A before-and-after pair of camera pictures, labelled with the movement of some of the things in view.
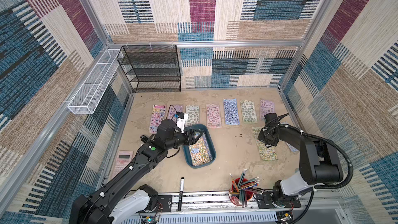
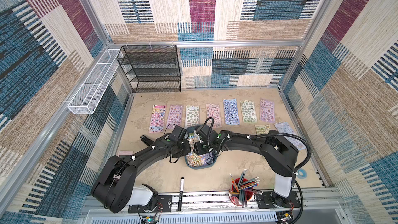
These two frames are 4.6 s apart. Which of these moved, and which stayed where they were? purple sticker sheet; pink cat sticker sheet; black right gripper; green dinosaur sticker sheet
Moved: black right gripper
Stayed: purple sticker sheet; pink cat sticker sheet; green dinosaur sticker sheet
